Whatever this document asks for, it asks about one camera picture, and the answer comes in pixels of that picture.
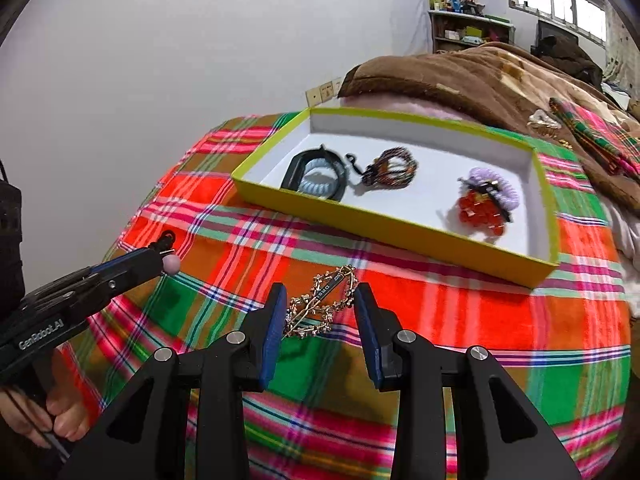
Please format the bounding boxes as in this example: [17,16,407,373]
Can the blue spiral hair tie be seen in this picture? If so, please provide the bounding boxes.
[296,157,342,198]

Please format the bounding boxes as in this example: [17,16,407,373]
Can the red bead hair clip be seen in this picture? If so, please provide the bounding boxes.
[457,179,513,238]

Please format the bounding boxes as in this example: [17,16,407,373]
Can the brown beaded bracelet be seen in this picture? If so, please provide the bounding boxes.
[345,146,420,191]

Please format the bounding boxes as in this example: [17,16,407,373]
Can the purple spiral hair tie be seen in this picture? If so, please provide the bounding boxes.
[456,167,522,213]

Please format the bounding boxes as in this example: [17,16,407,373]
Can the person left hand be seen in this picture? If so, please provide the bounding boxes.
[1,349,90,448]

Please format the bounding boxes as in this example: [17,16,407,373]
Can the yellow-green shallow box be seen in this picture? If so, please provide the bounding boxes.
[231,107,559,288]

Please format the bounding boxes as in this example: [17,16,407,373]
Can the red green plaid cloth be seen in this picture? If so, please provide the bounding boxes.
[63,114,631,479]

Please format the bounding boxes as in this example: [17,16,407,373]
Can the white crumpled bedding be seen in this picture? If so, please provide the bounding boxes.
[598,194,639,272]

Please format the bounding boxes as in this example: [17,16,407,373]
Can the brown fleece blanket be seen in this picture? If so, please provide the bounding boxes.
[338,42,639,214]

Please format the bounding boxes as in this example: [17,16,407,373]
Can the folded plaid cloth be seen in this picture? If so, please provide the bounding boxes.
[549,98,639,182]

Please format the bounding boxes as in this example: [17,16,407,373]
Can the wooden shelf unit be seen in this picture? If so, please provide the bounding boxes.
[428,10,515,53]

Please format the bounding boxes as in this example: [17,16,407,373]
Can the black monitor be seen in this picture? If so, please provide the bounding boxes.
[530,20,579,58]

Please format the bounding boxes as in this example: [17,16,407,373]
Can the patterned curtain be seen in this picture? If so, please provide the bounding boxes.
[603,1,640,100]

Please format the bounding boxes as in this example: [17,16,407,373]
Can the barred window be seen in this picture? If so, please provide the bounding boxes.
[509,0,606,47]

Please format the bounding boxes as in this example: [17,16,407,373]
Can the beige wall sockets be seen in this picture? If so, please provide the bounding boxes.
[305,77,343,107]

